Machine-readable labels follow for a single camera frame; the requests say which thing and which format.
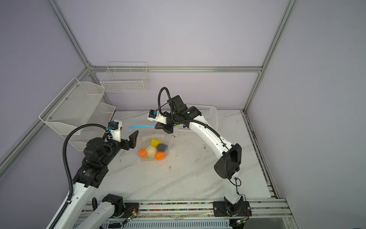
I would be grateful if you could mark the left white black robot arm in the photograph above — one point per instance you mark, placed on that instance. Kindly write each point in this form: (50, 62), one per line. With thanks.
(81, 189)

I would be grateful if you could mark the white perforated plastic basket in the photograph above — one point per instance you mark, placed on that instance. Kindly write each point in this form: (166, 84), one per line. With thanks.
(208, 112)

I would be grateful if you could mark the orange tangerine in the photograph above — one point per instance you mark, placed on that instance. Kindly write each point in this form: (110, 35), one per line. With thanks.
(160, 156)
(142, 153)

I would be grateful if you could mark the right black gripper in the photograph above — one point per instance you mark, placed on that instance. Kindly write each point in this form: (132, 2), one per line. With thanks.
(164, 127)

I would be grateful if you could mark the clear zip top bag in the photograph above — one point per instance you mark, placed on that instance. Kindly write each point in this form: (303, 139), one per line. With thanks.
(146, 134)

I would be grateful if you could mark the white garlic bulb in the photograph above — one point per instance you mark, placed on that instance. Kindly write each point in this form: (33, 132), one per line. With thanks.
(151, 151)

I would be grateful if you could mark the orange tangerine top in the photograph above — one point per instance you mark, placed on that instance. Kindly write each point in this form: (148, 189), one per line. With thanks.
(160, 156)

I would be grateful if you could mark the white wire wall basket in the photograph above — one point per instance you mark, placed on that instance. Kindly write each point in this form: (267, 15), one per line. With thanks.
(123, 77)

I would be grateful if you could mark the white mesh two-tier shelf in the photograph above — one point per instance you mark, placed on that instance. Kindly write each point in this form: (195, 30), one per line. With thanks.
(77, 104)

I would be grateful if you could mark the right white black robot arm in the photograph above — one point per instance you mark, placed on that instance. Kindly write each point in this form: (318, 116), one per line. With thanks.
(229, 155)

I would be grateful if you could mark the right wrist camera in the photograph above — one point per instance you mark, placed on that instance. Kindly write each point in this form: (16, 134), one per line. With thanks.
(154, 115)

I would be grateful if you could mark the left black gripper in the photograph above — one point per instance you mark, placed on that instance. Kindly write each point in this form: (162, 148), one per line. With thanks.
(132, 143)

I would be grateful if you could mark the aluminium front rail base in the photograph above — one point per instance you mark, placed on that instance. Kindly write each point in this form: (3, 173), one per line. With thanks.
(201, 209)

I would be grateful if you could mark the dark avocado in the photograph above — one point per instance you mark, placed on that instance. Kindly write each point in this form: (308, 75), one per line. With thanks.
(162, 147)

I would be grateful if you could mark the small yellow lemon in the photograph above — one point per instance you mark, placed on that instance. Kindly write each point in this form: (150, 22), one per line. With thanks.
(155, 143)

